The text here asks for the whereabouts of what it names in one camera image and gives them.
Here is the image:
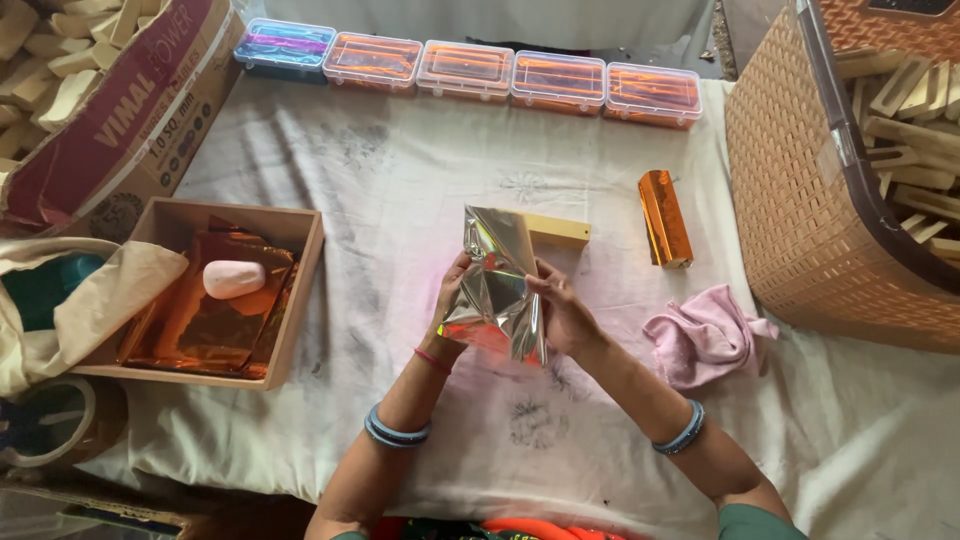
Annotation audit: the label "plain wooden block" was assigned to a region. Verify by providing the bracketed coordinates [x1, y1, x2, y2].
[522, 211, 592, 252]

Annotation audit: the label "person's right hand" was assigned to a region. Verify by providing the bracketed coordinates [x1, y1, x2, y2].
[523, 258, 606, 360]

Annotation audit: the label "clear box with orange foil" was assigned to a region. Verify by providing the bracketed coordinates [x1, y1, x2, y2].
[416, 39, 516, 102]
[322, 31, 425, 96]
[603, 61, 704, 130]
[510, 50, 607, 117]

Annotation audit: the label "roll of clear tape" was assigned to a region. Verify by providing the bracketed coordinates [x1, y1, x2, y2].
[0, 373, 130, 472]

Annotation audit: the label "red wrist thread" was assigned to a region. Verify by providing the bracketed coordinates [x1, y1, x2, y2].
[413, 347, 453, 375]

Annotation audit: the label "wooden tray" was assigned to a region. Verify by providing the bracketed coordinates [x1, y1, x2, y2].
[70, 196, 325, 392]

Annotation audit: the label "beige cloth bag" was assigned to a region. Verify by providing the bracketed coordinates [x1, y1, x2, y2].
[0, 237, 190, 399]

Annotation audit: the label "shiny silver foil sheet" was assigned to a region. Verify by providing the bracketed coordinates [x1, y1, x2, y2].
[438, 204, 549, 369]

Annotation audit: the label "woven plastic basket of blocks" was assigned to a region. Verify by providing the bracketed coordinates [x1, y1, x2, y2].
[724, 0, 960, 355]

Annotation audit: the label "blue bangle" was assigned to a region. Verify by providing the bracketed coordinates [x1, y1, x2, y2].
[651, 398, 707, 456]

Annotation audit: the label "orange foil wrapped block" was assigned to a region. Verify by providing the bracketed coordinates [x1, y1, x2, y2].
[638, 170, 695, 270]

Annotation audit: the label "person's left hand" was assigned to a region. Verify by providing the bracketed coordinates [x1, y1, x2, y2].
[427, 251, 474, 357]

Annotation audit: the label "white table cloth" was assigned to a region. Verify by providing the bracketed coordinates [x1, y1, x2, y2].
[75, 73, 960, 540]

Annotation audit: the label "pink oval stone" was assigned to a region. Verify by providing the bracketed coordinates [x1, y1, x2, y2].
[202, 259, 267, 300]

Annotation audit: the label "clear box with purple foil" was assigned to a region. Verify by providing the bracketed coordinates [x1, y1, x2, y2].
[233, 18, 338, 84]

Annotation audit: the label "cardboard carton of wooden blocks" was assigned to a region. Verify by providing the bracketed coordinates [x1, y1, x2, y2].
[0, 0, 247, 243]

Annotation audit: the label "stack of orange foil sheets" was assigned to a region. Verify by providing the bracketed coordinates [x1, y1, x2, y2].
[118, 215, 301, 381]

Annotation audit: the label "blue bangles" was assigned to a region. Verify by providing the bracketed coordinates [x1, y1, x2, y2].
[363, 402, 433, 450]

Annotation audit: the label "pink crumpled cloth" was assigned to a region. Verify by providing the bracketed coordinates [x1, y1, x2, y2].
[643, 283, 781, 391]

